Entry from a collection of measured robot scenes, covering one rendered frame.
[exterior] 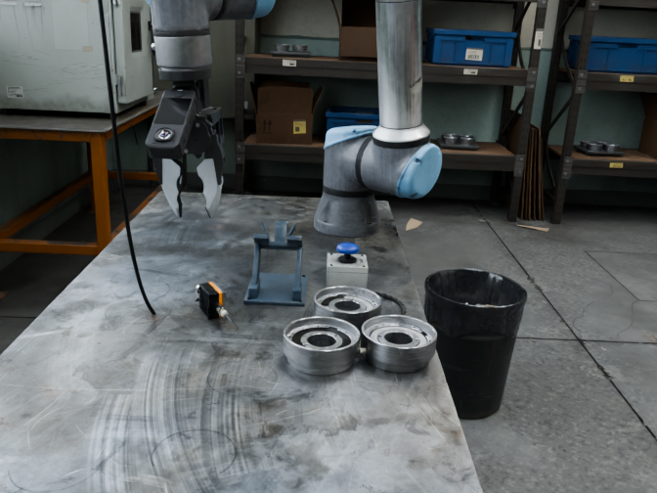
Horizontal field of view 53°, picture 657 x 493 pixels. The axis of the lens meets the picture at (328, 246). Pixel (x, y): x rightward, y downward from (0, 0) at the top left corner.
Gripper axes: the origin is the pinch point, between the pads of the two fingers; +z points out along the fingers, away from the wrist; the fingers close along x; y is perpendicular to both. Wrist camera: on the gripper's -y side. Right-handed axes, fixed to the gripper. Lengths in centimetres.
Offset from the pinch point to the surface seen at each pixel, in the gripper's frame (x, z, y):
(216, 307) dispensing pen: -2.7, 15.0, -1.6
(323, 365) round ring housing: -20.3, 15.8, -15.6
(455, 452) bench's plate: -36.3, 18.0, -29.1
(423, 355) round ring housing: -33.5, 16.0, -11.9
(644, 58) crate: -190, 16, 364
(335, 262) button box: -19.4, 14.8, 16.4
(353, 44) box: -5, 4, 343
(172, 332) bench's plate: 3.0, 16.9, -6.1
